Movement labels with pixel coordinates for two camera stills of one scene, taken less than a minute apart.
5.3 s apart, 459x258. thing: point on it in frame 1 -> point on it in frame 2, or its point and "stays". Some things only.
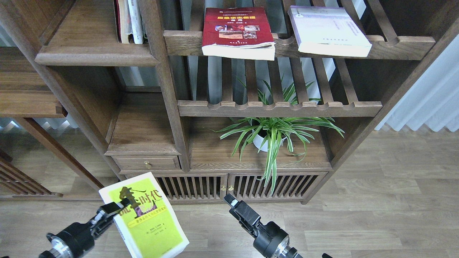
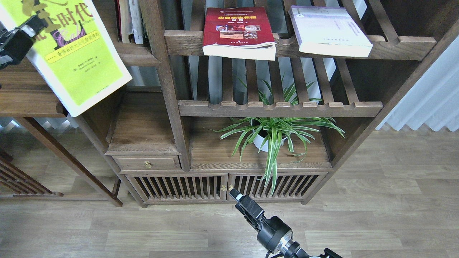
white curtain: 434,100 stays
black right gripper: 270,235 -> 274,232
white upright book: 135,21 stays
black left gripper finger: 107,209 -> 14,46
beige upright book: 125,19 stays
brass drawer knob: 147,164 stays
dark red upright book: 117,12 stays
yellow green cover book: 148,224 -> 75,54
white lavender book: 328,30 stays
